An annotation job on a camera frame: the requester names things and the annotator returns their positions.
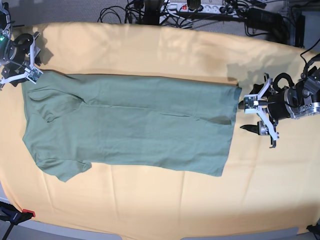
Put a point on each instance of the black table leg post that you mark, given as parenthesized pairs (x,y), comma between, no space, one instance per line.
(151,14)

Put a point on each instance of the blue red clamp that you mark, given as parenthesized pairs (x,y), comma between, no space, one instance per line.
(8,213)

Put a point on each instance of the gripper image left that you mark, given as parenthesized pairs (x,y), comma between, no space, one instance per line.
(18,54)

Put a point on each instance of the green T-shirt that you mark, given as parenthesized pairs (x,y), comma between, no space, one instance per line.
(76,120)

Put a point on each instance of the white power strip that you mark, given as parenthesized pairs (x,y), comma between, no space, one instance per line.
(181,8)

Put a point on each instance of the black power adapter brick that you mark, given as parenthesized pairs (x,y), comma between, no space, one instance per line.
(262,19)

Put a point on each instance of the yellow table cloth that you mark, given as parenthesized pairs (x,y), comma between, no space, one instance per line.
(261,189)

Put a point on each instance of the black clamp right corner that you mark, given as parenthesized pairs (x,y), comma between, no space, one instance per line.
(314,229)

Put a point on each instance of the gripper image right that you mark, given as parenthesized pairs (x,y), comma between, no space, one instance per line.
(277,109)

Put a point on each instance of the black box right background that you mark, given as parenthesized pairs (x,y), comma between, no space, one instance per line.
(300,31)

